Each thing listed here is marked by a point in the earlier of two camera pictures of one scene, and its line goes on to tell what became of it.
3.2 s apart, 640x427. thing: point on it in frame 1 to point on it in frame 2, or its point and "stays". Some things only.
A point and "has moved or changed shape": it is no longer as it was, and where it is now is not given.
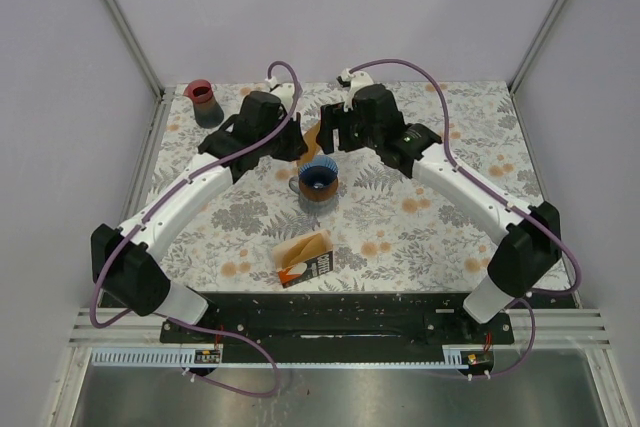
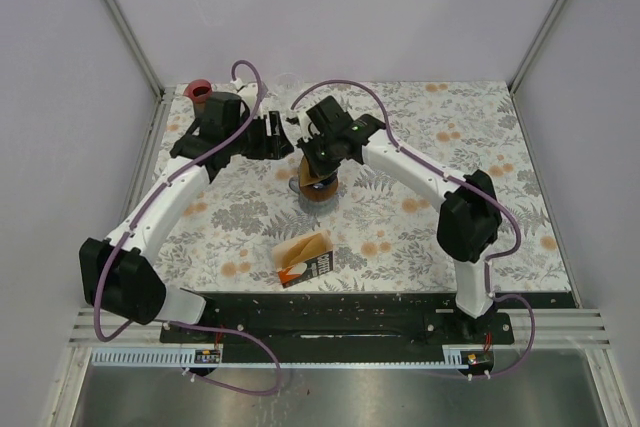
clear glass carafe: x=315 y=208 stays
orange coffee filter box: x=303 y=257 stays
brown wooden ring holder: x=318 y=194 stays
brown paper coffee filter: x=313 y=149 has moved or changed shape
